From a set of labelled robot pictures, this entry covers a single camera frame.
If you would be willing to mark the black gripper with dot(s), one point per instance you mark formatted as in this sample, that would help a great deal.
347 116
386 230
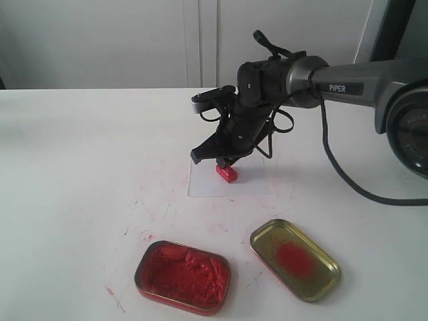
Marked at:
239 131

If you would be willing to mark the red plastic stamp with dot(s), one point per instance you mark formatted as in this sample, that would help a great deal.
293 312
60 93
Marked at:
228 174

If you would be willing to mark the white paper sheet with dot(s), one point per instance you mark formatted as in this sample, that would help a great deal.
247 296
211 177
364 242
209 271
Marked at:
252 179

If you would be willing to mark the red ink paste tin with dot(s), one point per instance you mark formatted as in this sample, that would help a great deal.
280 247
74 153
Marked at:
184 277

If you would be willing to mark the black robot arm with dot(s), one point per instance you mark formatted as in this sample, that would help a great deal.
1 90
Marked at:
396 89

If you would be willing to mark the gold metal tin lid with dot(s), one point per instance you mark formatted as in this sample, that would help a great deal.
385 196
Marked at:
296 260

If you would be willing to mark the white cabinet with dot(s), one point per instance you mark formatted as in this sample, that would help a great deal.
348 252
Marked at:
171 44

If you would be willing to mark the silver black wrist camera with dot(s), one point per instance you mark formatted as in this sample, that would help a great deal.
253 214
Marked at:
208 100

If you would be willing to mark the dark vertical post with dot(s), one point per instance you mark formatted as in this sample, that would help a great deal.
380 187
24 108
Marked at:
391 31

